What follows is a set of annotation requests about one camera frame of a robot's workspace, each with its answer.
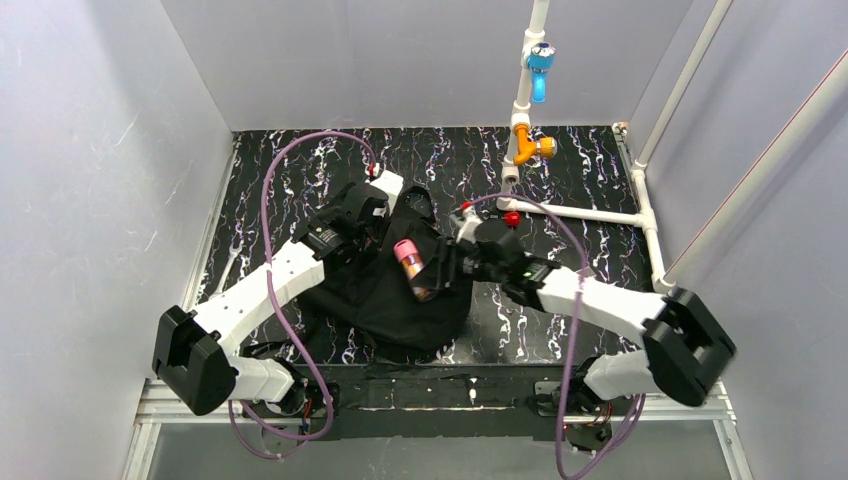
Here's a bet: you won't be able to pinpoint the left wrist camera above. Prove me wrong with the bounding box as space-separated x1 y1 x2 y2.
366 164 404 210

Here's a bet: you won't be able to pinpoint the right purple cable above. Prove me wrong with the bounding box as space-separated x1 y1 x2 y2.
463 193 647 480

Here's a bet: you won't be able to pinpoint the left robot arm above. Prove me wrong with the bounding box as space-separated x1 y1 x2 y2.
152 221 355 416

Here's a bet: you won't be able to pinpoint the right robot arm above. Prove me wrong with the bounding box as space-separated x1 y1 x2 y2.
451 210 737 409

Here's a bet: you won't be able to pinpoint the purple cable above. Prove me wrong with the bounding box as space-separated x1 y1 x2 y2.
228 130 379 461
463 193 647 480

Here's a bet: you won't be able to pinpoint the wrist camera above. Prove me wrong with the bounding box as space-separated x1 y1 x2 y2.
366 164 404 210
450 202 482 244

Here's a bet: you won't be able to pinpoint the pink eraser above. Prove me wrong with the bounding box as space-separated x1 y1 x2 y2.
393 238 436 302

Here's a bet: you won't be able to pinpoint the orange flashlight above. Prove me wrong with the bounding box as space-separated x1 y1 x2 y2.
512 123 558 166

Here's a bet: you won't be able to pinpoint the blue flashlight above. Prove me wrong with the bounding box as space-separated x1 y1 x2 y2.
525 42 556 103

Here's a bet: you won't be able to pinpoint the black student backpack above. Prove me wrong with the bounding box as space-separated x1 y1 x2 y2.
297 186 473 362

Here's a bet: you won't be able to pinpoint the silver wrench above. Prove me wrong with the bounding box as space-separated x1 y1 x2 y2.
209 242 243 298

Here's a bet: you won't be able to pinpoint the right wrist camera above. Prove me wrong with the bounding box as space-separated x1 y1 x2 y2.
450 202 482 244

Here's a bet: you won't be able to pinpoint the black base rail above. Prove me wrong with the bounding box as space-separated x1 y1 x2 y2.
239 362 617 444

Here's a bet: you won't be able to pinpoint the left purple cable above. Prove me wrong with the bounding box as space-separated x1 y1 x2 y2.
228 130 379 461

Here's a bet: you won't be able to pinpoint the white pvc pipe frame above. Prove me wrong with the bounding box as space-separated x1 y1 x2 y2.
496 0 848 296

